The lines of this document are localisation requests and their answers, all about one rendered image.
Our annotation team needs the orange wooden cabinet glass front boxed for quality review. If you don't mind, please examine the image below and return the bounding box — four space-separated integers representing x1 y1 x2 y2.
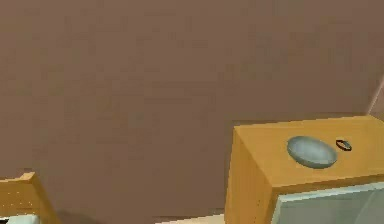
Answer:
224 115 384 224

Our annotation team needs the grey-blue bowl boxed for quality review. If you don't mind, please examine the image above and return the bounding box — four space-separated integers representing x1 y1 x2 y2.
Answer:
286 135 339 169

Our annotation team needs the small black ring object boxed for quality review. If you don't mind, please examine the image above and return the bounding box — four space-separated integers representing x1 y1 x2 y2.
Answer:
335 139 353 152

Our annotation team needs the orange wooden furniture piece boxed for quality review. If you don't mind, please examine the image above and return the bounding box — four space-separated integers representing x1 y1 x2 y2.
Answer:
0 171 62 224

